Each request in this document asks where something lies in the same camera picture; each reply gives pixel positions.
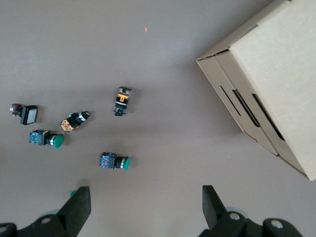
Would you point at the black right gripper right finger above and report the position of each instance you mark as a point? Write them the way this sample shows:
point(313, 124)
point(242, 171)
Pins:
point(222, 219)

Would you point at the black orange selector switch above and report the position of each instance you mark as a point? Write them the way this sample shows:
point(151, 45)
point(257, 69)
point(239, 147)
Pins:
point(122, 102)
point(71, 122)

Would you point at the brown cardboard box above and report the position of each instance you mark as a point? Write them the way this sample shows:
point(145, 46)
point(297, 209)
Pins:
point(271, 74)

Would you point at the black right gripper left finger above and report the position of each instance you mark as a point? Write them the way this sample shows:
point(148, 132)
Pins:
point(69, 217)

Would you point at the black square push button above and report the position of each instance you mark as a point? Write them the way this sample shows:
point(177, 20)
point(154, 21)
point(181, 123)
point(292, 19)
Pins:
point(29, 116)

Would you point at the green mushroom push button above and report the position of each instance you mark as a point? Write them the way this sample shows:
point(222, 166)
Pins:
point(56, 141)
point(109, 160)
point(72, 193)

